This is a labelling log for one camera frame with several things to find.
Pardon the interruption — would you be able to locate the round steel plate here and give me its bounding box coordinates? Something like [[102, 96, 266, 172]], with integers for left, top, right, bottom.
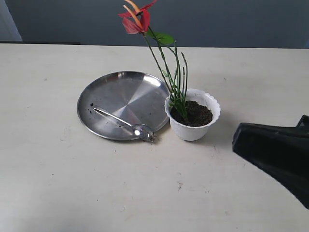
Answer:
[[77, 71, 169, 141]]

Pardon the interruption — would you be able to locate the red artificial flower stem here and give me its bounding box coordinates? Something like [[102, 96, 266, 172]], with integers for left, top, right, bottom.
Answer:
[[118, 0, 189, 122]]

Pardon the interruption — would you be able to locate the white plastic flower pot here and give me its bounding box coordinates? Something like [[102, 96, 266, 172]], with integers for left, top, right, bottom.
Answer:
[[165, 88, 221, 141]]

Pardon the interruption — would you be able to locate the metal spoon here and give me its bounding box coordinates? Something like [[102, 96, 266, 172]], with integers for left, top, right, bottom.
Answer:
[[93, 106, 156, 143]]

